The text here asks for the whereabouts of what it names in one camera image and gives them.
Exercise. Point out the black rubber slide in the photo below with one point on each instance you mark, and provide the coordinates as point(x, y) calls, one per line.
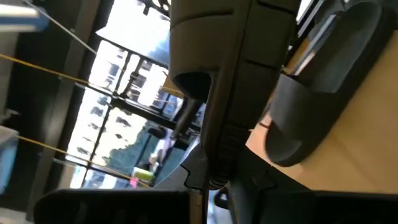
point(295, 124)
point(248, 93)

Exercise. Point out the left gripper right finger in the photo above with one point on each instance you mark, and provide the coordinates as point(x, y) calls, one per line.
point(258, 193)

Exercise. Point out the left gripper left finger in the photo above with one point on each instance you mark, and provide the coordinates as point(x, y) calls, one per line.
point(197, 174)

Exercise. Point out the yellow-green roll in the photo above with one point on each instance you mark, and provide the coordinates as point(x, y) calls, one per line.
point(143, 175)

